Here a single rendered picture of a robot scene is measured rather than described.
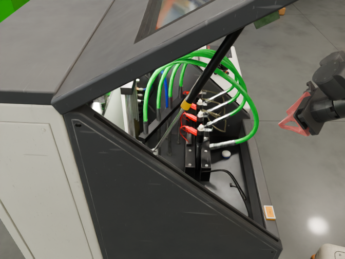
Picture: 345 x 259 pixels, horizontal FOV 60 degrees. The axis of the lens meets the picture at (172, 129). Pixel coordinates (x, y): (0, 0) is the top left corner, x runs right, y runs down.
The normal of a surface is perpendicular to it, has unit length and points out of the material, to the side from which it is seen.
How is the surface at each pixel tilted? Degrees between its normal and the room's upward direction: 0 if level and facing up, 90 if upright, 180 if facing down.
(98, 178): 90
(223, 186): 0
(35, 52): 0
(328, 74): 50
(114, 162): 90
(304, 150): 0
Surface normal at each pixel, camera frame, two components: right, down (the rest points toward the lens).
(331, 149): 0.01, -0.76
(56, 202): -0.05, 0.65
